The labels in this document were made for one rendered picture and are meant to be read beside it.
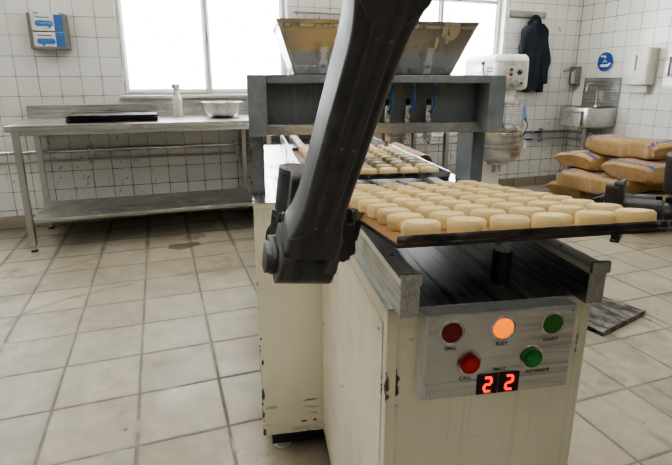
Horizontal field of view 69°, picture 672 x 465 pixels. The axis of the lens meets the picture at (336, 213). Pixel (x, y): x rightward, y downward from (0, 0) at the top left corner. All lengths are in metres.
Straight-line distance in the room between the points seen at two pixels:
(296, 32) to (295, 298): 0.74
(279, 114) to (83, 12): 3.29
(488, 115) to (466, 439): 0.90
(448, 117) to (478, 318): 0.88
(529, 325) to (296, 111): 0.89
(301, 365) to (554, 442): 0.82
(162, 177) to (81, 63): 1.09
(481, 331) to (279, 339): 0.86
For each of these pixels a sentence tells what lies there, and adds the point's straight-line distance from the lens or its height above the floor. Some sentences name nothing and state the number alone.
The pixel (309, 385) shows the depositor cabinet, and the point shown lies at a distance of 1.62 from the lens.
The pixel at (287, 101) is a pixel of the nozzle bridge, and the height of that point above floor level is 1.11.
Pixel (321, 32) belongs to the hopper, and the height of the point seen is 1.29.
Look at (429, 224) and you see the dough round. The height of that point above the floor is 0.99.
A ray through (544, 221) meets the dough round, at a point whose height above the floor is 0.99.
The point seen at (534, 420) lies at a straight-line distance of 0.95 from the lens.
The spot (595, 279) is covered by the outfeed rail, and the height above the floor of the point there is 0.88.
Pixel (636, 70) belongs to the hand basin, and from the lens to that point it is 5.65.
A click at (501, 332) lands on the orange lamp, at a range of 0.78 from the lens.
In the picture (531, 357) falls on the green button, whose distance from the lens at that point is 0.82.
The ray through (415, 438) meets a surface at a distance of 0.87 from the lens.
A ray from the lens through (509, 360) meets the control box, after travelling 0.82.
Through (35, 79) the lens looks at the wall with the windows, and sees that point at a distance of 4.59.
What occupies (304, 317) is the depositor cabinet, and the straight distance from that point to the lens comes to 1.50.
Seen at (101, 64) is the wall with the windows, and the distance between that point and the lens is 4.52.
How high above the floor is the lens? 1.16
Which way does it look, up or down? 15 degrees down
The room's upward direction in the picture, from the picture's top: straight up
